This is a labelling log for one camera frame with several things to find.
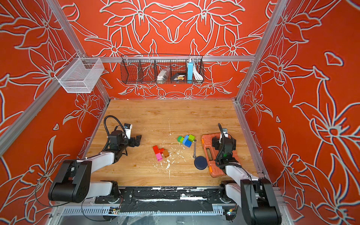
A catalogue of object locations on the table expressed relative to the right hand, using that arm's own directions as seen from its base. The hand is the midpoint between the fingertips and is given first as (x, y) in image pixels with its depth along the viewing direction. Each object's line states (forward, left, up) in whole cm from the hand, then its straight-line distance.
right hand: (186, 138), depth 78 cm
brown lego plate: (-3, +13, -15) cm, 20 cm away
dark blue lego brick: (+5, -1, -14) cm, 15 cm away
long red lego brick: (-1, +19, -14) cm, 24 cm away
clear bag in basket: (+39, +15, +15) cm, 45 cm away
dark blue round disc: (-8, -9, -17) cm, 21 cm away
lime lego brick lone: (+8, -4, -14) cm, 16 cm away
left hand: (0, +17, -11) cm, 20 cm away
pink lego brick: (-6, +17, -14) cm, 23 cm away
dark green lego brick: (+7, +4, -13) cm, 16 cm away
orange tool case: (+3, -16, -10) cm, 19 cm away
